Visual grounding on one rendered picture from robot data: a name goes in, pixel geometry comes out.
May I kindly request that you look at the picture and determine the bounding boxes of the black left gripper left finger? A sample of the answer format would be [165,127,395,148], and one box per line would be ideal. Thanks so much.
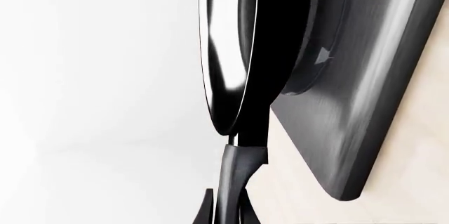
[192,187,215,224]

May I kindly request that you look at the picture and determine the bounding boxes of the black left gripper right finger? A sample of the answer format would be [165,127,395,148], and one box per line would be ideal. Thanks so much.
[239,187,262,224]

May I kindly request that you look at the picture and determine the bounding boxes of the flat black stove plate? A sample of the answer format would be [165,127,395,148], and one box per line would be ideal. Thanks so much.
[269,0,449,202]

